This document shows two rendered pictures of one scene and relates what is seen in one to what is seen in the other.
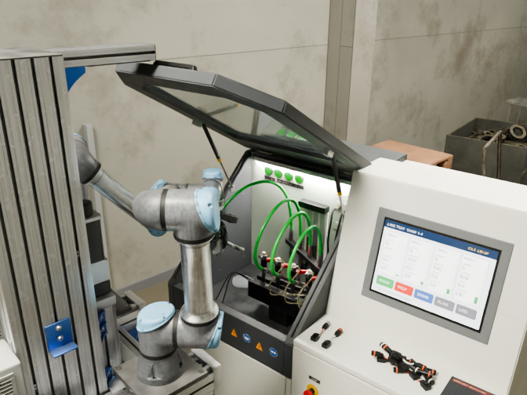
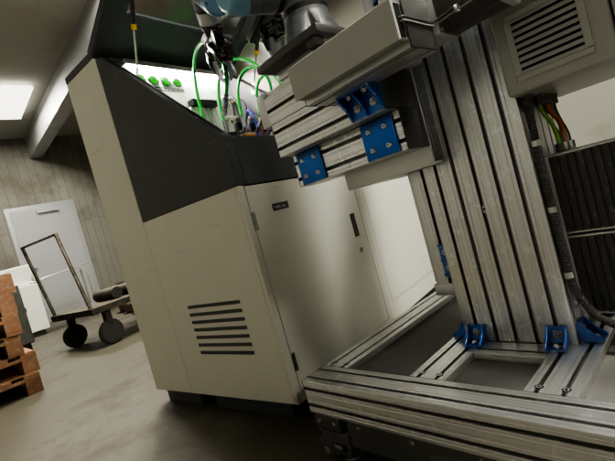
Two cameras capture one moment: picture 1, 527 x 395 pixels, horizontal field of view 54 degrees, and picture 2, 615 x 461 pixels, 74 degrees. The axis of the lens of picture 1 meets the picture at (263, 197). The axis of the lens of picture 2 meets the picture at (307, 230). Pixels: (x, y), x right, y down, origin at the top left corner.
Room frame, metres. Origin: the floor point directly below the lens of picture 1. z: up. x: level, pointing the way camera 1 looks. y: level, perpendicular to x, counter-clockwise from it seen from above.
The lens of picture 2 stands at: (1.84, 1.70, 0.65)
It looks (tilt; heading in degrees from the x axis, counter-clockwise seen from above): 2 degrees down; 270
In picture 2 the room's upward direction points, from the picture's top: 15 degrees counter-clockwise
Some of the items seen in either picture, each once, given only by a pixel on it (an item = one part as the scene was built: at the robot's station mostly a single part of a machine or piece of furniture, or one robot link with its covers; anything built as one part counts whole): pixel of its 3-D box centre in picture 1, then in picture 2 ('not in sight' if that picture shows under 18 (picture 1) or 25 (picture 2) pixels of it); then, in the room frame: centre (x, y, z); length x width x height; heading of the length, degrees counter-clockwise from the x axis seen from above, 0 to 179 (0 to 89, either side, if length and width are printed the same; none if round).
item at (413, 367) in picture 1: (404, 362); not in sight; (1.42, -0.49, 1.01); 0.23 x 0.11 x 0.06; 51
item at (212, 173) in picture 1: (212, 184); not in sight; (1.76, 0.19, 1.52); 0.09 x 0.08 x 0.11; 179
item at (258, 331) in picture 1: (227, 324); (295, 156); (1.81, 0.15, 0.87); 0.62 x 0.04 x 0.16; 51
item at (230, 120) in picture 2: (343, 230); (232, 119); (2.05, -0.36, 1.20); 0.13 x 0.03 x 0.31; 51
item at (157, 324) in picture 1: (158, 327); not in sight; (1.33, 0.32, 1.20); 0.13 x 0.12 x 0.14; 89
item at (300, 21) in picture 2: not in sight; (309, 30); (1.70, 0.66, 1.09); 0.15 x 0.15 x 0.10
